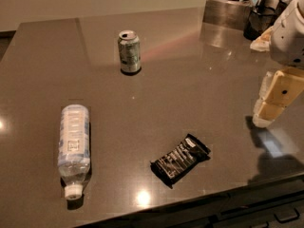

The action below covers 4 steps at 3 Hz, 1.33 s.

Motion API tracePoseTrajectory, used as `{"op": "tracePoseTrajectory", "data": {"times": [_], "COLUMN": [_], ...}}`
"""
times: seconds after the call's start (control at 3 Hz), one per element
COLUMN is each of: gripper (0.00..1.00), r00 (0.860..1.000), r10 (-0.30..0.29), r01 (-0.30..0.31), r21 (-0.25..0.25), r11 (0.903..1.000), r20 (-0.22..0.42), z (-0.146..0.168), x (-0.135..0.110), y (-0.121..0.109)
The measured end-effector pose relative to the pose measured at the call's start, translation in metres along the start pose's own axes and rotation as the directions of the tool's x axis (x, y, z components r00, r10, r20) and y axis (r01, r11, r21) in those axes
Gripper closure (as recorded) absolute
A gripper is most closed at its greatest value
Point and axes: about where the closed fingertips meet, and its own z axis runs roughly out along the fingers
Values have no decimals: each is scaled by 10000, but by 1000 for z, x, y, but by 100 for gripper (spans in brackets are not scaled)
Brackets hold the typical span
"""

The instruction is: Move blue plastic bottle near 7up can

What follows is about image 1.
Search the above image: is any green 7up soda can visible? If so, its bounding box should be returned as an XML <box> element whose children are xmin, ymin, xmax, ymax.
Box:
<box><xmin>118</xmin><ymin>30</ymin><xmax>142</xmax><ymax>75</ymax></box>

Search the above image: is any black snack wrapper packet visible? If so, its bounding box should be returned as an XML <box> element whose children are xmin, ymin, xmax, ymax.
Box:
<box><xmin>150</xmin><ymin>134</ymin><xmax>211</xmax><ymax>188</ymax></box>

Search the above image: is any blue plastic water bottle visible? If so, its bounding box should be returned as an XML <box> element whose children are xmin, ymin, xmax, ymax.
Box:
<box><xmin>57</xmin><ymin>104</ymin><xmax>90</xmax><ymax>200</ymax></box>

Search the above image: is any black mesh cup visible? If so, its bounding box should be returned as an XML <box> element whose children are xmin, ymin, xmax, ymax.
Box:
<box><xmin>243</xmin><ymin>6</ymin><xmax>276</xmax><ymax>41</ymax></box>

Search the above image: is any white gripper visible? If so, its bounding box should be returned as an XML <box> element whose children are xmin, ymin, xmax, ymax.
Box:
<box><xmin>253</xmin><ymin>0</ymin><xmax>304</xmax><ymax>127</ymax></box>

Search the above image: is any dark drawer handle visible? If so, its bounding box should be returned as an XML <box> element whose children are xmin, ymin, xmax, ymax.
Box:
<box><xmin>274</xmin><ymin>208</ymin><xmax>300</xmax><ymax>224</ymax></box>

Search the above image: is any white paper packet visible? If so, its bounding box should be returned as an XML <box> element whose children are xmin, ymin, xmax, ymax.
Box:
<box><xmin>250</xmin><ymin>27</ymin><xmax>273</xmax><ymax>52</ymax></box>

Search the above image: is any steel canister with nuts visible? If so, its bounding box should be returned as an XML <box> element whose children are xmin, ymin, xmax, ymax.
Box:
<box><xmin>203</xmin><ymin>0</ymin><xmax>251</xmax><ymax>30</ymax></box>

